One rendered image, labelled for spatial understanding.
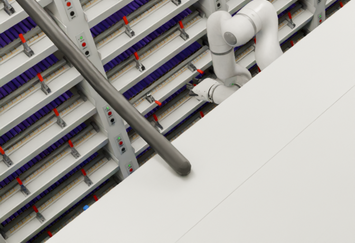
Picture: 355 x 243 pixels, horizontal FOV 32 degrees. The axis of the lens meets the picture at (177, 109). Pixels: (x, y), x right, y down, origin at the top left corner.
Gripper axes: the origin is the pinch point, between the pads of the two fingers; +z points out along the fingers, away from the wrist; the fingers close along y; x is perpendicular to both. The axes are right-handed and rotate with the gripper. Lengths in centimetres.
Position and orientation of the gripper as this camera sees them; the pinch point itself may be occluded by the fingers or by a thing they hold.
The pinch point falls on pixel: (193, 83)
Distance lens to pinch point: 273.4
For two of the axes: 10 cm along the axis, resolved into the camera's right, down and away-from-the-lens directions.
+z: -6.0, -2.7, 7.5
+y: 7.3, -5.6, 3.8
